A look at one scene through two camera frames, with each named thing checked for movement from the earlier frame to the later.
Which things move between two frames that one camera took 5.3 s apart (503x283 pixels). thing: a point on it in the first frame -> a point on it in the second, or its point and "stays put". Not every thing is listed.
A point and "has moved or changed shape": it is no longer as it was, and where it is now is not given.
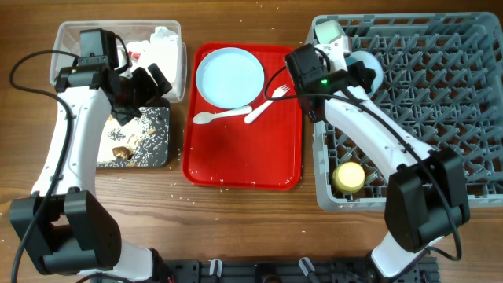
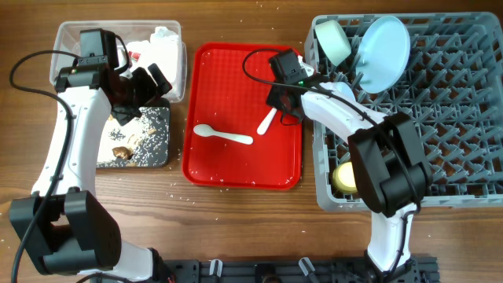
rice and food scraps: x=141 y=142 stays put
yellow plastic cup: x=348 y=177 stays put
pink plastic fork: x=277 y=93 -> x=267 y=122
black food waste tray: x=141 y=141 stays put
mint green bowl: x=327 y=32 stays put
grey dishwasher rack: x=442 y=86 stays put
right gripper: x=350 y=76 -> x=275 y=103
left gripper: x=152 y=92 stays put
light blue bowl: x=369 y=61 has moved or changed shape
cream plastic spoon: x=206 y=117 -> x=206 y=130
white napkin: x=161 y=50 stays put
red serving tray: x=265 y=153 stays put
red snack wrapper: x=134 y=55 stays put
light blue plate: x=229 y=78 -> x=383 y=53
